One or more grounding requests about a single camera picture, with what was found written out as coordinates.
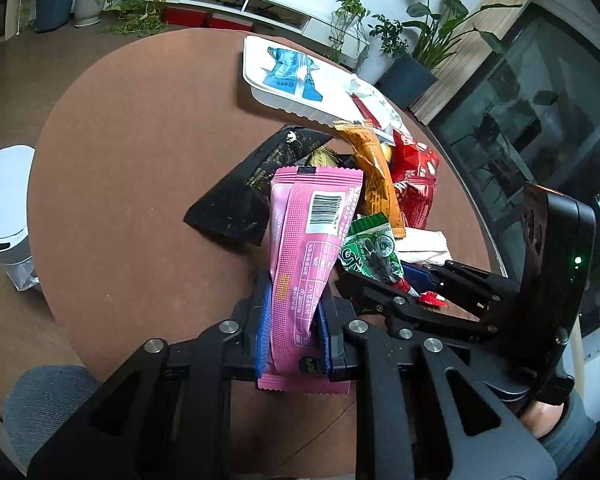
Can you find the white crinkled wrapper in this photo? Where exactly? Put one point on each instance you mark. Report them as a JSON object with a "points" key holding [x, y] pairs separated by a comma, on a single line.
{"points": [[425, 247]]}

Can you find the pink snack packet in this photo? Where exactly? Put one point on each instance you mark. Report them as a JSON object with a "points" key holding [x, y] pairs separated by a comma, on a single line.
{"points": [[305, 250]]}

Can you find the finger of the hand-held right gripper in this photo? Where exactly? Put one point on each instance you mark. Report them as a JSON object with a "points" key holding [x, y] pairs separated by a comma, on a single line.
{"points": [[460, 280], [375, 294]]}

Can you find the white snack packet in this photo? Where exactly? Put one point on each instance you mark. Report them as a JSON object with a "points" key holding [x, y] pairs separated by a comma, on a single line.
{"points": [[370, 92]]}

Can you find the potted plant dark blue pot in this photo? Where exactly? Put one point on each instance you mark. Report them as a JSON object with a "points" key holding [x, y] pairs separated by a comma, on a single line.
{"points": [[405, 80]]}

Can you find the white plastic tray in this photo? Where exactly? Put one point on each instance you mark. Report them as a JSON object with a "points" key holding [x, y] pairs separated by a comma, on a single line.
{"points": [[257, 60]]}

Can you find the gold snack packet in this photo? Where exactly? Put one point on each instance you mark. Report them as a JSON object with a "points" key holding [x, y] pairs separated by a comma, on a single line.
{"points": [[325, 156]]}

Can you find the red dotted snack packet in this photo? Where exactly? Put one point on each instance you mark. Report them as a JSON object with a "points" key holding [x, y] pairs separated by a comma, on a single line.
{"points": [[417, 180]]}

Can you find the orange snack packet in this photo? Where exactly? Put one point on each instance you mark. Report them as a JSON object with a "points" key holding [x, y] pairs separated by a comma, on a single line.
{"points": [[375, 175]]}

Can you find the light blue snack packet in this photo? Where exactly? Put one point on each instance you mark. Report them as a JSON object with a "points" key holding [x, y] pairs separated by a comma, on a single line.
{"points": [[285, 75]]}

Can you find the grey cloth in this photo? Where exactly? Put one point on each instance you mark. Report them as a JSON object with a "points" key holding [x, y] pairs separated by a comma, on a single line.
{"points": [[45, 400]]}

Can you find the person's right forearm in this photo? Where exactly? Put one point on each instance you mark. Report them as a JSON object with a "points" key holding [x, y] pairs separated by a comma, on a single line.
{"points": [[570, 430]]}

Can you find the black snack packet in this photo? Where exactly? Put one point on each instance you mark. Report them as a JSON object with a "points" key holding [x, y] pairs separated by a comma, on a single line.
{"points": [[240, 185]]}

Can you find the green snack packet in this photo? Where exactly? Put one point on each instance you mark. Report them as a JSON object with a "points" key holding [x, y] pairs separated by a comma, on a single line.
{"points": [[375, 252]]}

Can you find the white trash bin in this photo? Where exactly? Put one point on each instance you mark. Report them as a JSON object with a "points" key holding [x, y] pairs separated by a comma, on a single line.
{"points": [[5, 195]]}

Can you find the small red candy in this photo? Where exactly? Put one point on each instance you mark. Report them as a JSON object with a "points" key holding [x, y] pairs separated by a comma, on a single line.
{"points": [[432, 300]]}

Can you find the small vine plant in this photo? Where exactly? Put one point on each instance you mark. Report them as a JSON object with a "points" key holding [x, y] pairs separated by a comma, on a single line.
{"points": [[350, 10]]}

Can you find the red storage box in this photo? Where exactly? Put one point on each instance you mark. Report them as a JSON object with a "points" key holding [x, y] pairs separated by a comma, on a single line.
{"points": [[230, 22], [182, 16]]}

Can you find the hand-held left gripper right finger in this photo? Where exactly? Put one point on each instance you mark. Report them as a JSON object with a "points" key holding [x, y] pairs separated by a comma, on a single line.
{"points": [[326, 345]]}

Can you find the wood framed glass cabinet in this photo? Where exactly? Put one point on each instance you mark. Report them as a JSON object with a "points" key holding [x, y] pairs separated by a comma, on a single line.
{"points": [[530, 110]]}

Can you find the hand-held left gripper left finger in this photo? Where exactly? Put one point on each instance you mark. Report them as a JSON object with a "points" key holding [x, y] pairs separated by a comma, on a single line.
{"points": [[264, 332]]}

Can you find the trailing green vine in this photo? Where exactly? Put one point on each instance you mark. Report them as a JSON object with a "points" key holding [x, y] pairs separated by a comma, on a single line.
{"points": [[140, 24]]}

